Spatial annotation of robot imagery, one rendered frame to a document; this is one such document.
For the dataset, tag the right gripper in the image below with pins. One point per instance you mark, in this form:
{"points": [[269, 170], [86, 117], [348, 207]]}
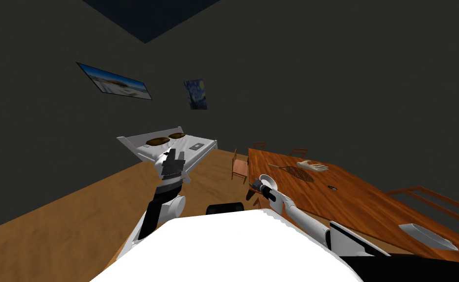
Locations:
{"points": [[260, 186]]}

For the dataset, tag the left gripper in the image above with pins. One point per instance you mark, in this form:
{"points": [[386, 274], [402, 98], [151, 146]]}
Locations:
{"points": [[173, 168]]}

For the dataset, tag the small white plate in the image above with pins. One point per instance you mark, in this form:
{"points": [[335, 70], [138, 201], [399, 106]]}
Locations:
{"points": [[269, 181]]}

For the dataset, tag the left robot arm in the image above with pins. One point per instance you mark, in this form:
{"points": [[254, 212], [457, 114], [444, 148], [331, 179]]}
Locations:
{"points": [[169, 206]]}

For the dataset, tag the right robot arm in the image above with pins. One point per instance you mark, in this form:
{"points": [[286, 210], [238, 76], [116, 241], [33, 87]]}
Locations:
{"points": [[311, 223]]}

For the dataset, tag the white bed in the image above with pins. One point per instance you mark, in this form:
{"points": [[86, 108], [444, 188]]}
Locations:
{"points": [[198, 150]]}

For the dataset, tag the brown wooden chair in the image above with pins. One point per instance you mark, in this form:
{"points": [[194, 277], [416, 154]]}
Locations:
{"points": [[433, 197], [259, 145], [299, 152], [240, 166]]}

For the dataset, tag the brown racket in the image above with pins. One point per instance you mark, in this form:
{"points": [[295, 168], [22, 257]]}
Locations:
{"points": [[298, 172]]}

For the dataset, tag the beige hand sculpture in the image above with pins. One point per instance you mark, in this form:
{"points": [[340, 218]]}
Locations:
{"points": [[311, 166]]}

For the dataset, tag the blue starry night painting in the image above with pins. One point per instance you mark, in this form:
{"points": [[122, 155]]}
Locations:
{"points": [[196, 94]]}

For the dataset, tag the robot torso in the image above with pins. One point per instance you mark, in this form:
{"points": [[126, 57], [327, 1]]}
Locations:
{"points": [[229, 246]]}

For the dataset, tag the beach landscape picture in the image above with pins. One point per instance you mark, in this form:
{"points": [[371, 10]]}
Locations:
{"points": [[115, 82]]}

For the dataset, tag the brown wooden table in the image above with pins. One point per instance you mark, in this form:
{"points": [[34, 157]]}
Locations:
{"points": [[354, 203]]}

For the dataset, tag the white oval bowl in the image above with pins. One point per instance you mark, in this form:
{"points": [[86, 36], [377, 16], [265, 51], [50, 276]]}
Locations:
{"points": [[427, 235]]}

